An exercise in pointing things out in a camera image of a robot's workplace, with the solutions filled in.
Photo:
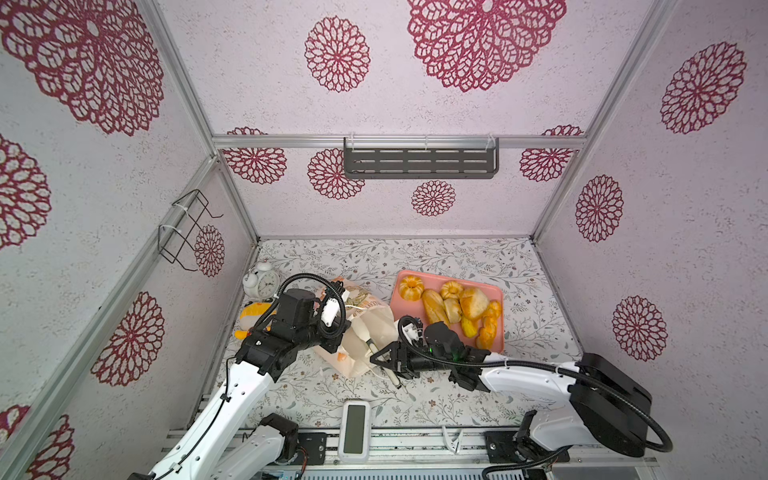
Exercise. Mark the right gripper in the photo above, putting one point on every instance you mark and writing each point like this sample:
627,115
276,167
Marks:
396,357

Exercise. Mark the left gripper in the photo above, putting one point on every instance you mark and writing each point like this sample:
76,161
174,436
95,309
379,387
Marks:
331,344

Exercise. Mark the printed paper bag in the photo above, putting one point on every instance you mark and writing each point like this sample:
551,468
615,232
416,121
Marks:
372,328

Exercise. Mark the striped ring doughnut fake bread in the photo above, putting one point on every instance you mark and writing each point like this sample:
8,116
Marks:
411,288

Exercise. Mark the long baguette fake bread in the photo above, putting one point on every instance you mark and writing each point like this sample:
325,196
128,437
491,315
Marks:
434,307

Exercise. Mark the small round fake bread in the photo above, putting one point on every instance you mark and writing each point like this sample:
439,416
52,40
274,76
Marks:
453,310

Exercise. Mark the small yellow fake bread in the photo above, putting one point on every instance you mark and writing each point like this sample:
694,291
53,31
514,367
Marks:
470,328

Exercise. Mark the golden bundt cake fake bread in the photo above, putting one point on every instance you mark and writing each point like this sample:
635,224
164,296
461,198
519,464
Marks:
451,290

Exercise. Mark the large golden bun fake bread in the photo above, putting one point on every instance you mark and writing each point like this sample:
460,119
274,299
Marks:
473,302

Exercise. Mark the yellow orange striped fake bread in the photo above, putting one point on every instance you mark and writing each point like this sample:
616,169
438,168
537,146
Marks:
489,329

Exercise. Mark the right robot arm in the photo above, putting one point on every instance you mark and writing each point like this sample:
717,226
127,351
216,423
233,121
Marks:
588,402

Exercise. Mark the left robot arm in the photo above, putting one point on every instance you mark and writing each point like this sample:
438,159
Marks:
201,452

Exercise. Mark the yellow plush toy red dress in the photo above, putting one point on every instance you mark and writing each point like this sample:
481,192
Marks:
249,317

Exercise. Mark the white alarm clock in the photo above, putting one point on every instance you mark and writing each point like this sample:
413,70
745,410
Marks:
261,282

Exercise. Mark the white digital timer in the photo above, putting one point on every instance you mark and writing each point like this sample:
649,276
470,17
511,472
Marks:
355,432

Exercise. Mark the pink plastic tray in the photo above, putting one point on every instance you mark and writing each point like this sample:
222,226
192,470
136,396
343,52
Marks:
415,309

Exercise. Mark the white plastic clip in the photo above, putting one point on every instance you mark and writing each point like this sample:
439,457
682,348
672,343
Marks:
452,439

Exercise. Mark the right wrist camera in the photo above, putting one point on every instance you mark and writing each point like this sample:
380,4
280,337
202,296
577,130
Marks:
412,333

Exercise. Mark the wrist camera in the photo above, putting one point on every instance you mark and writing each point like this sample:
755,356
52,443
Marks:
412,333
300,309

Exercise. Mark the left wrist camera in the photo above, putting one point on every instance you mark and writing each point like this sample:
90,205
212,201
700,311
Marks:
300,309

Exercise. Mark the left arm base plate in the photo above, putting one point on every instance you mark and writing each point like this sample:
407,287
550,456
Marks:
305,447

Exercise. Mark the black wire wall rack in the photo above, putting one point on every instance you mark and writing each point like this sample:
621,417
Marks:
191,242

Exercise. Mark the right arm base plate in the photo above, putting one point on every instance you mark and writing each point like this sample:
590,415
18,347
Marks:
507,446

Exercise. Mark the dark grey wall shelf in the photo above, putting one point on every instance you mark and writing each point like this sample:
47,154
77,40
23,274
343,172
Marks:
425,163

